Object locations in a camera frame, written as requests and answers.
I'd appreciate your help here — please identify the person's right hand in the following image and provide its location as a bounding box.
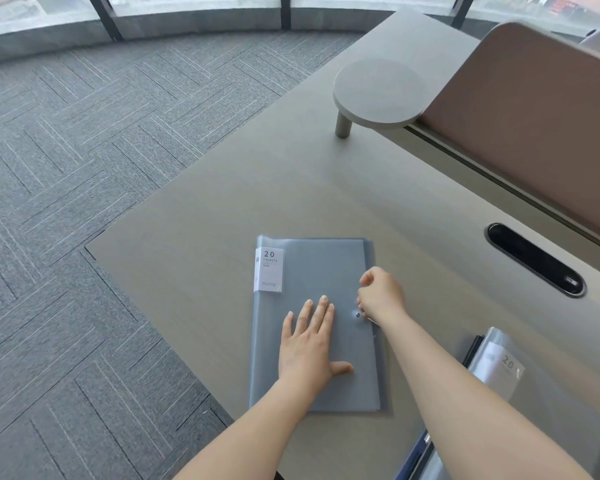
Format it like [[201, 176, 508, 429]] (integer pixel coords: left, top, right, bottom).
[[356, 267, 409, 326]]

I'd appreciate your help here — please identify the grey-blue translucent document folder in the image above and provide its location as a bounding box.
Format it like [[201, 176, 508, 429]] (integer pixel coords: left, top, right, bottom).
[[249, 235, 389, 414]]

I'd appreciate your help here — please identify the round grey desk shelf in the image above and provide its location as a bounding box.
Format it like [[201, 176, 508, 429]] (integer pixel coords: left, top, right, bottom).
[[333, 58, 454, 140]]

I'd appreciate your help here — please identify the person's left forearm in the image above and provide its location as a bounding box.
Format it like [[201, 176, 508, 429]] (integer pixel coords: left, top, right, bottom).
[[172, 381, 327, 480]]

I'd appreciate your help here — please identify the person's right forearm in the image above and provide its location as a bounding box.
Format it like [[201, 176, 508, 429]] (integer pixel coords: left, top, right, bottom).
[[374, 309, 597, 480]]

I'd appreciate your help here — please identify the pinkish-brown desk divider panel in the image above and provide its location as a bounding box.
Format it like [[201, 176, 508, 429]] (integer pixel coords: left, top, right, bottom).
[[405, 21, 600, 255]]

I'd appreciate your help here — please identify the person's left hand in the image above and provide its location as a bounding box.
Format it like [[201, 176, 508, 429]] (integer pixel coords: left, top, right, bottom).
[[278, 295, 355, 396]]

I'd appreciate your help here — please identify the black oval cable grommet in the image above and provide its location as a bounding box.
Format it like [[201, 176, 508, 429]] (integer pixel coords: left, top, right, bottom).
[[485, 223, 587, 298]]

